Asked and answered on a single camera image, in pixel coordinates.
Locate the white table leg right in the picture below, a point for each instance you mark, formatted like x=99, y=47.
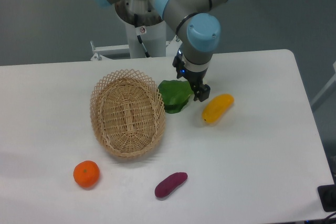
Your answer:
x=324, y=93

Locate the green bok choy vegetable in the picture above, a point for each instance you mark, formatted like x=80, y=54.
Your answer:
x=175, y=95

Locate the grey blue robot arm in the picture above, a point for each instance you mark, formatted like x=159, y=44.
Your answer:
x=198, y=31

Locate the woven wicker basket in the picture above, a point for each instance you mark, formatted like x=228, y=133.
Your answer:
x=127, y=113

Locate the yellow mango fruit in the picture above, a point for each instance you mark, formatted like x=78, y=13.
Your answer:
x=217, y=107

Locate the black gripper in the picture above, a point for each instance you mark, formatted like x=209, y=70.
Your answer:
x=201, y=90

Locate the black device at edge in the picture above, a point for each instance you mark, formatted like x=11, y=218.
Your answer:
x=327, y=197

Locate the white metal base frame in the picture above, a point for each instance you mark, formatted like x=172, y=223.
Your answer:
x=123, y=51

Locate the orange tangerine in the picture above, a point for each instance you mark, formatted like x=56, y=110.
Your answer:
x=86, y=174

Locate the purple sweet potato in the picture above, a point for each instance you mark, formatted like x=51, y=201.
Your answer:
x=169, y=184

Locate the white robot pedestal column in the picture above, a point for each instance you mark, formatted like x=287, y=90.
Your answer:
x=147, y=40

